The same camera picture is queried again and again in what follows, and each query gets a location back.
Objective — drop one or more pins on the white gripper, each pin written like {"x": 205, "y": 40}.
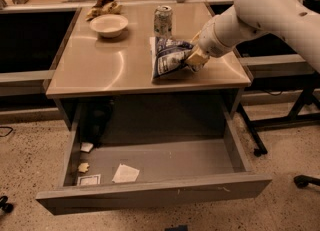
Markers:
{"x": 211, "y": 42}

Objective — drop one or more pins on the blue chip bag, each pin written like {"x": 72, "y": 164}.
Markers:
{"x": 168, "y": 55}

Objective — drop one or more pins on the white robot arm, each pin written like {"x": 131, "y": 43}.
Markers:
{"x": 289, "y": 20}

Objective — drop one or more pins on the grey counter cabinet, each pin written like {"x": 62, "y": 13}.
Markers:
{"x": 92, "y": 66}

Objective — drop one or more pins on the open grey drawer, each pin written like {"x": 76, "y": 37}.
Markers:
{"x": 186, "y": 153}

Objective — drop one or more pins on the crushed soda can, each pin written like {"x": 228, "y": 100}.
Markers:
{"x": 163, "y": 21}

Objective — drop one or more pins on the white bowl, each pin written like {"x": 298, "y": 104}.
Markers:
{"x": 109, "y": 25}

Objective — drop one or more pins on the black table leg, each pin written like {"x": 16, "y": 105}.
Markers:
{"x": 260, "y": 149}

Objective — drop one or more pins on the white folded paper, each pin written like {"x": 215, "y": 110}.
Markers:
{"x": 125, "y": 174}

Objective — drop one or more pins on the small white paper scrap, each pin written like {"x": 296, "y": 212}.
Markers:
{"x": 86, "y": 147}

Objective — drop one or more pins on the small yellow scrap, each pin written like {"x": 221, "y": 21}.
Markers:
{"x": 83, "y": 167}

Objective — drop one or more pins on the white square card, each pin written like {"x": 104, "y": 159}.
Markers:
{"x": 89, "y": 180}

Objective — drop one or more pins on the black chair caster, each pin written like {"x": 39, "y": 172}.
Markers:
{"x": 302, "y": 181}

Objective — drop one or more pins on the black caster at left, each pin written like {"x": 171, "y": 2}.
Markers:
{"x": 4, "y": 205}

